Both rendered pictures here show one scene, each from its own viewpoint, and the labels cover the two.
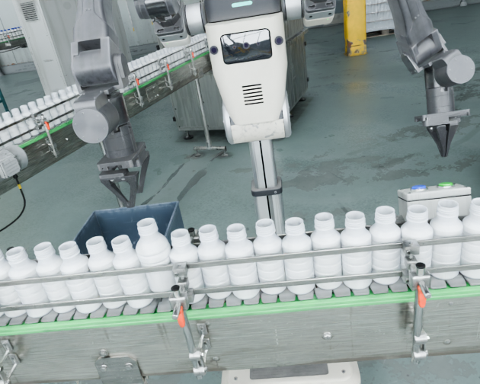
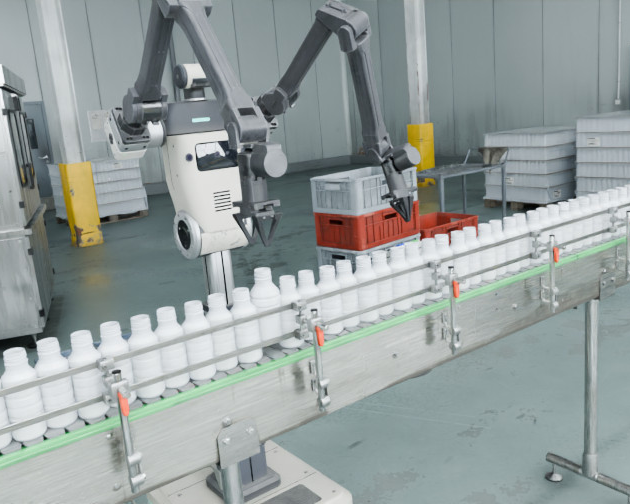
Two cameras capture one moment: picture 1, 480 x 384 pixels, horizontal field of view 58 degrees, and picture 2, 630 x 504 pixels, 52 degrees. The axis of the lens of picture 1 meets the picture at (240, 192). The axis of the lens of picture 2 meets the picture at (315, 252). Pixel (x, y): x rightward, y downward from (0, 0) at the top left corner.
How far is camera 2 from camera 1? 1.13 m
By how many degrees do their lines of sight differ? 42
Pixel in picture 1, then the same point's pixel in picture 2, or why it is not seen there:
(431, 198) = not seen: hidden behind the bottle
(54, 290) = (179, 356)
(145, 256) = (269, 298)
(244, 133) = (213, 241)
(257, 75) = (226, 181)
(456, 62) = (410, 151)
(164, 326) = (284, 371)
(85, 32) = (240, 102)
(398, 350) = (436, 358)
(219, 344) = not seen: hidden behind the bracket
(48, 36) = not seen: outside the picture
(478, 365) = (417, 469)
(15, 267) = (145, 333)
